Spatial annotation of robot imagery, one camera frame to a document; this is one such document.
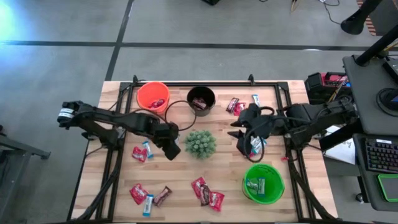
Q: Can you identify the green edged black pad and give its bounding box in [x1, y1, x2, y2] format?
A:
[377, 174, 398, 202]

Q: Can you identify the white paper sheet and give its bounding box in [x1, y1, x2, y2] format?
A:
[323, 124, 357, 166]

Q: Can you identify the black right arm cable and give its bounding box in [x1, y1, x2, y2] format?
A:
[242, 105, 276, 163]

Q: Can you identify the black stand pole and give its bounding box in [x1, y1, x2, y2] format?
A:
[354, 23, 398, 67]

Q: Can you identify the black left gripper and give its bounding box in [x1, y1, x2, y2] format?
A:
[154, 122, 182, 162]

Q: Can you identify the black plastic bucket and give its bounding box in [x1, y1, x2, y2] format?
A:
[186, 86, 216, 117]

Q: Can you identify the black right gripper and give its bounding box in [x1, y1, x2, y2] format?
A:
[227, 103, 282, 156]

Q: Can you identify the black backlit keyboard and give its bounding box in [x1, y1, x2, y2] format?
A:
[365, 138, 398, 174]

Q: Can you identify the black stand leg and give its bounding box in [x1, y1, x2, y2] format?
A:
[340, 0, 383, 35]

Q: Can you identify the dark grey keyboard shelf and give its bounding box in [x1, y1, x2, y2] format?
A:
[353, 133, 398, 212]

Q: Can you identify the black round desk device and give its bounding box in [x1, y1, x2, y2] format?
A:
[376, 87, 398, 118]

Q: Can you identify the green plant in grey pot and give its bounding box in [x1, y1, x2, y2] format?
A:
[185, 129, 217, 160]

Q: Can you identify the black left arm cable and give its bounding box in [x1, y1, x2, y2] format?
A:
[164, 100, 197, 131]

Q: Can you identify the black diagonal strut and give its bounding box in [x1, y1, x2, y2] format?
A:
[318, 119, 364, 152]

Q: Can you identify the black floor cable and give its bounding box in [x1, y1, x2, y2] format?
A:
[320, 0, 343, 26]

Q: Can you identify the grey metal stand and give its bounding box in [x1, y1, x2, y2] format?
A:
[0, 124, 52, 224]

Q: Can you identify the black metal table frame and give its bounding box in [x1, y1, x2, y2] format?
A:
[70, 73, 338, 223]

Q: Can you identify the red black power supply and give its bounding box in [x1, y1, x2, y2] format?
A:
[304, 72, 354, 108]

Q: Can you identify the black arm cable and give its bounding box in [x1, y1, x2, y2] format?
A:
[164, 100, 197, 131]
[242, 105, 276, 163]

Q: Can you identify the grey desk top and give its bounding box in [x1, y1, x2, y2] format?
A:
[343, 54, 398, 136]

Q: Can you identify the green plastic bucket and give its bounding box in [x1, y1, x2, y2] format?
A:
[242, 163, 285, 205]

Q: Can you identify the orange pumpkin face bucket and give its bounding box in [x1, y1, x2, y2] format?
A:
[136, 81, 171, 115]

